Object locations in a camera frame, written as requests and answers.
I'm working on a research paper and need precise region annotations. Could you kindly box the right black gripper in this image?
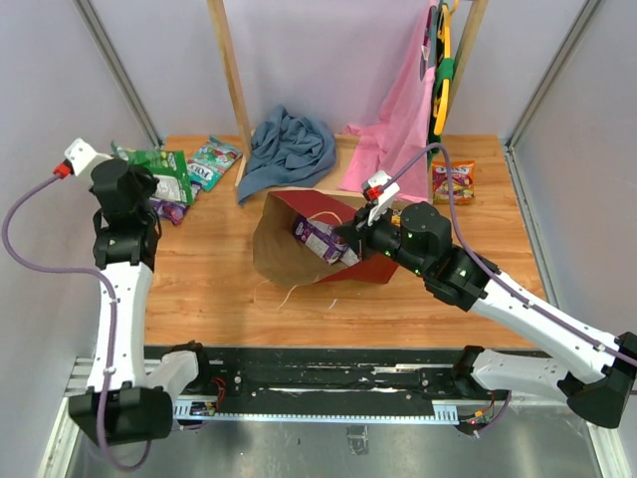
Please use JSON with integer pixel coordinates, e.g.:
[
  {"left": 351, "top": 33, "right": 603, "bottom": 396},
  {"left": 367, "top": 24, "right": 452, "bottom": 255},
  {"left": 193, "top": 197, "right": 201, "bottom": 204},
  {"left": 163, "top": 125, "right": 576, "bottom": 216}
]
[{"left": 333, "top": 199, "right": 430, "bottom": 278}]

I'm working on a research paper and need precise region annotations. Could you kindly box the brown red paper bag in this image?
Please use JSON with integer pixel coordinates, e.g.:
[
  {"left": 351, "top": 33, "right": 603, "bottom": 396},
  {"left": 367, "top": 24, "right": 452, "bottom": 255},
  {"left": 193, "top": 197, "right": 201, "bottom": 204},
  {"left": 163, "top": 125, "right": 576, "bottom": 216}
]
[{"left": 253, "top": 189, "right": 397, "bottom": 289}]

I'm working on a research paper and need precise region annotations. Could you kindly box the orange Fox's fruits bag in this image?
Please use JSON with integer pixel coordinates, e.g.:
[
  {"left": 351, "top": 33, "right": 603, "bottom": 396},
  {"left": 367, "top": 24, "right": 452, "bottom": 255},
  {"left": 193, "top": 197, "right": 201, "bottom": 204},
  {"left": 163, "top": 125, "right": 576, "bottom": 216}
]
[{"left": 432, "top": 160, "right": 476, "bottom": 204}]

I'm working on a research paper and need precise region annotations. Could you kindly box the green Fox's candy bag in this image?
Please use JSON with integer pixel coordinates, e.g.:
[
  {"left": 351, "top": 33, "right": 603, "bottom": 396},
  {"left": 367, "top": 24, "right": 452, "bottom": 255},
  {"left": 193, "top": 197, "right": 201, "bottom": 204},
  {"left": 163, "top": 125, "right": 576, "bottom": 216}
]
[{"left": 187, "top": 136, "right": 243, "bottom": 192}]

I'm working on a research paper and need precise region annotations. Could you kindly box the green snack packet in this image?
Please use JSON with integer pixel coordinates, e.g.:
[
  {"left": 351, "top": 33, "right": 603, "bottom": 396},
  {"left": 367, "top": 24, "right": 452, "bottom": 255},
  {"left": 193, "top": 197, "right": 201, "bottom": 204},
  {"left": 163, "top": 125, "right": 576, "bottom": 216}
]
[{"left": 110, "top": 141, "right": 195, "bottom": 205}]

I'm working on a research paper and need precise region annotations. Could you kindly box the yellow M&M's packet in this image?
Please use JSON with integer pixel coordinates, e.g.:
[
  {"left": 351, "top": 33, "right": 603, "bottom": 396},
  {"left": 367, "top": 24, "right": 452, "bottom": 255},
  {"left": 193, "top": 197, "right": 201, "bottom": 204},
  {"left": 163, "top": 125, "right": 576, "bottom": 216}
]
[{"left": 391, "top": 209, "right": 401, "bottom": 226}]

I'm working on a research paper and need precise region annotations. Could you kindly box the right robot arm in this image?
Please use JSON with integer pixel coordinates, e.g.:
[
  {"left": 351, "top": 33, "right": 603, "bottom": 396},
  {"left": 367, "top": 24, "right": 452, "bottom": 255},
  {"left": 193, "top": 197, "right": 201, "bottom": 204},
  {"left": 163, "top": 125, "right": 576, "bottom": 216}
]
[{"left": 335, "top": 202, "right": 636, "bottom": 429}]

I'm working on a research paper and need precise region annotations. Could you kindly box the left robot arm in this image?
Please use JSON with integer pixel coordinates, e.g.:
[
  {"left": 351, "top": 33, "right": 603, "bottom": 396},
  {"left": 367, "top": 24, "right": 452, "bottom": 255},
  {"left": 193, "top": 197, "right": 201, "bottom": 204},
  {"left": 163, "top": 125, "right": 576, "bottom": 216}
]
[{"left": 69, "top": 158, "right": 213, "bottom": 446}]

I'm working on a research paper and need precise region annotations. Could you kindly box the purple white snack packet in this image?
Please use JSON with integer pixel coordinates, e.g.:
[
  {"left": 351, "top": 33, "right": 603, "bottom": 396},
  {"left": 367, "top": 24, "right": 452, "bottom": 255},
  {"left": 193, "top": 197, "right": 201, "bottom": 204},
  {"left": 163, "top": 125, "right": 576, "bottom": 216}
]
[{"left": 292, "top": 214, "right": 359, "bottom": 267}]

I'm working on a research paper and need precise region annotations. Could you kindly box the pink shirt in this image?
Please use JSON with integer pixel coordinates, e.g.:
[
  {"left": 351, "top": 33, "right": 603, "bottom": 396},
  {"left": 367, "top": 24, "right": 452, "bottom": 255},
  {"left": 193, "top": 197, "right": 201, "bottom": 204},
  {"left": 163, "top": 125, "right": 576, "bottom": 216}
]
[{"left": 339, "top": 1, "right": 438, "bottom": 191}]

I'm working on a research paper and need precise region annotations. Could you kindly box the blue crumpled cloth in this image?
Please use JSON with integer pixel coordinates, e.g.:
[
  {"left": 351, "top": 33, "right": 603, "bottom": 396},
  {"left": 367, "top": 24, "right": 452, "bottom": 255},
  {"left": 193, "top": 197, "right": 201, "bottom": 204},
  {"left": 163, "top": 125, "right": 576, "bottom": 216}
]
[{"left": 237, "top": 105, "right": 336, "bottom": 205}]

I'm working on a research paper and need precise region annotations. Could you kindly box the green hanger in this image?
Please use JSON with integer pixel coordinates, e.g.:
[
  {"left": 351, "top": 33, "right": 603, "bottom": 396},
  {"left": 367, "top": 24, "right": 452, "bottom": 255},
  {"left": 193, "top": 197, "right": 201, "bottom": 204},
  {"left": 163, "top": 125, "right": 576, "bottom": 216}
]
[{"left": 428, "top": 58, "right": 454, "bottom": 143}]

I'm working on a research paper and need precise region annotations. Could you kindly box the grey hanger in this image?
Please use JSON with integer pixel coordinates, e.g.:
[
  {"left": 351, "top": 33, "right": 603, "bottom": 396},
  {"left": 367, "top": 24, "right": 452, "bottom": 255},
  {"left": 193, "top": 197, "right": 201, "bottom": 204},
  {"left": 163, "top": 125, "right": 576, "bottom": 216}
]
[{"left": 420, "top": 5, "right": 441, "bottom": 78}]

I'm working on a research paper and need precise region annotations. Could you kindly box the yellow hanger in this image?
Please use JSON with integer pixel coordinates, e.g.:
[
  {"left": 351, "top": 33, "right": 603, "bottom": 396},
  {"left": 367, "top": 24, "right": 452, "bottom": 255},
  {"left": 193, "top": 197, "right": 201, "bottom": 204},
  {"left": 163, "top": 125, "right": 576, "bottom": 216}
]
[{"left": 431, "top": 1, "right": 454, "bottom": 136}]

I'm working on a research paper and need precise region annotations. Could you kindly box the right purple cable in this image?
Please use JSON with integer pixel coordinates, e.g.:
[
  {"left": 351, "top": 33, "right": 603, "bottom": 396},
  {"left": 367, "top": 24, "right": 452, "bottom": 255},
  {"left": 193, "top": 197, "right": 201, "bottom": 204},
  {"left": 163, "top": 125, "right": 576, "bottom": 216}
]
[{"left": 365, "top": 142, "right": 637, "bottom": 439}]

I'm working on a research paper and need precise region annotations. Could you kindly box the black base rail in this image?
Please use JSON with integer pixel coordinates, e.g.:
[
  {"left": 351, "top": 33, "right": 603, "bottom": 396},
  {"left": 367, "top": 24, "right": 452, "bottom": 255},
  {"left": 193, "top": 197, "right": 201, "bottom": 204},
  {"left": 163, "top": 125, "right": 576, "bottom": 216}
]
[{"left": 173, "top": 347, "right": 507, "bottom": 425}]

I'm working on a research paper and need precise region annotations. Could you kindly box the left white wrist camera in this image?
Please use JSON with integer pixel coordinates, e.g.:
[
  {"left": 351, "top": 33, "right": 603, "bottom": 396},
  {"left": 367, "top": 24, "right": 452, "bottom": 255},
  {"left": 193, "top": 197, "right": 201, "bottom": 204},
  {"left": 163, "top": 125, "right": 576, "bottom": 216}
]
[{"left": 53, "top": 137, "right": 112, "bottom": 182}]

